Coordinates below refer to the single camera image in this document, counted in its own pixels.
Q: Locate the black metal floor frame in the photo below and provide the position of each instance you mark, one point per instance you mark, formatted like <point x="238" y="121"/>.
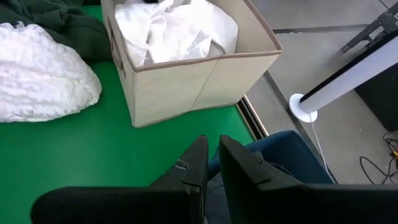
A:
<point x="373" y="28"/>

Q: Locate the beige fabric storage bin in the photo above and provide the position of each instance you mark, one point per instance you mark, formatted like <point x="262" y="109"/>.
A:
<point x="174" y="90"/>

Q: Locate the white pole with round base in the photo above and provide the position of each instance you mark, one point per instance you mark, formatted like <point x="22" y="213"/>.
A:
<point x="348" y="81"/>

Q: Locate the black garment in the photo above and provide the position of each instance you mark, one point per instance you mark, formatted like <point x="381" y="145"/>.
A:
<point x="68" y="25"/>

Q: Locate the white fluffy garment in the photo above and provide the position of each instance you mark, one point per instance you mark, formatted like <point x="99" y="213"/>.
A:
<point x="40" y="77"/>

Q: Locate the black cabinet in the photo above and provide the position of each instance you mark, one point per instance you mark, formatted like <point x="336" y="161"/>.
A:
<point x="382" y="99"/>

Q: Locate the white printed smooth garment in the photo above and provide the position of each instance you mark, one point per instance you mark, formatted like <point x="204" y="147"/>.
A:
<point x="177" y="28"/>

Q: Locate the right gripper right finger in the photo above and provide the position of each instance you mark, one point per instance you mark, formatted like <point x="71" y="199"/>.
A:
<point x="280" y="205"/>

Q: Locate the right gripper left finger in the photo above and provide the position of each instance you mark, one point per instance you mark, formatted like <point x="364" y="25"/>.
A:
<point x="140" y="205"/>

